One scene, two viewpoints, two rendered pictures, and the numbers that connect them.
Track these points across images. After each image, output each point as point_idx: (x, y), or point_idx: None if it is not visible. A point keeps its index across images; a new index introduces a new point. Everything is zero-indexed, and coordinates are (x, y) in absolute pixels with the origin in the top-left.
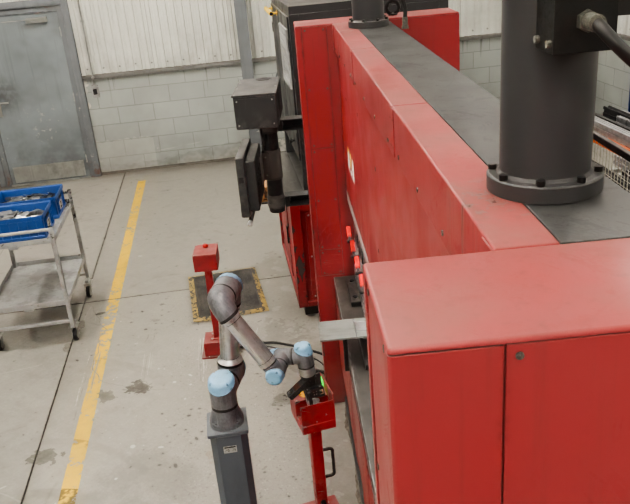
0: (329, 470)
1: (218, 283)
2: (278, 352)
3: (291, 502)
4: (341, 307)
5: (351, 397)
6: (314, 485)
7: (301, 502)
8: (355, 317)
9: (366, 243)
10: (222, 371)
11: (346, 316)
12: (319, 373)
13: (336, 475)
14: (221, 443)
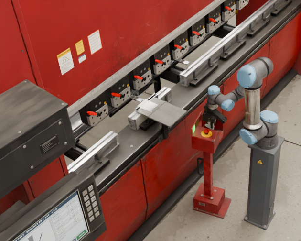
0: (168, 238)
1: (261, 61)
2: (228, 96)
3: (210, 232)
4: (115, 167)
5: (166, 153)
6: (211, 179)
7: (205, 227)
8: (122, 150)
9: (152, 36)
10: (264, 116)
11: (125, 155)
12: (206, 103)
13: (168, 231)
14: None
